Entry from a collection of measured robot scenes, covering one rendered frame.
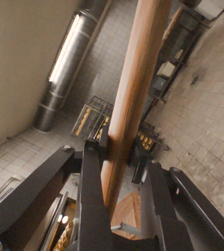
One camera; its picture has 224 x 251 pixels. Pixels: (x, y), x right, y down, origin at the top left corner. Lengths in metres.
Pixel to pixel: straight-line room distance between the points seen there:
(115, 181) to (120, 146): 0.04
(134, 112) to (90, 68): 5.01
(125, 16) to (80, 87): 2.46
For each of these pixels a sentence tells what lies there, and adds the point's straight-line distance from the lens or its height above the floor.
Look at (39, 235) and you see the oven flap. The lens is 1.87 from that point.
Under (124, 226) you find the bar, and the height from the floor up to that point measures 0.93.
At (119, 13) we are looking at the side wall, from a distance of 5.42.
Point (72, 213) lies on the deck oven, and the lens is 2.36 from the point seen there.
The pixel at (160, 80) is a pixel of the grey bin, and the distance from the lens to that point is 4.59.
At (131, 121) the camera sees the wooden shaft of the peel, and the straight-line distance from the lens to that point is 0.15.
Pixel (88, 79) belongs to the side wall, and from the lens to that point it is 5.15.
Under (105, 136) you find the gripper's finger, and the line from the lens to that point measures 0.16.
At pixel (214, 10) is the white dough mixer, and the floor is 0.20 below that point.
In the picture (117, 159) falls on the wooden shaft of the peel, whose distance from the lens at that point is 0.17.
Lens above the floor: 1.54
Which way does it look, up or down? 7 degrees down
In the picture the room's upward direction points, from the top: 63 degrees counter-clockwise
